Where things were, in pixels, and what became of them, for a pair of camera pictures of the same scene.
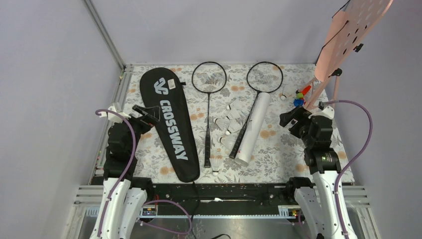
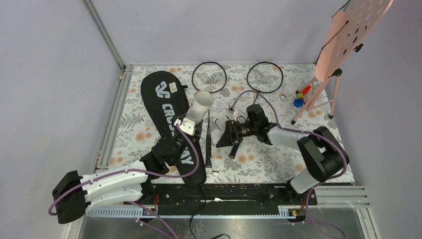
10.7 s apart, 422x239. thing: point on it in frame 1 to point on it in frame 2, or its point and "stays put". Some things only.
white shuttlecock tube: x=253 y=129 to x=201 y=102
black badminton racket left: x=208 y=77 stays put
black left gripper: x=146 y=121 to x=197 y=133
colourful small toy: x=299 y=101 stays put
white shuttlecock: x=223 y=123 stays put
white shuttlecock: x=215 y=163 stays put
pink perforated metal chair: x=352 y=26 stays put
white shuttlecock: x=283 y=96 stays put
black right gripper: x=300 y=114 to x=230 y=136
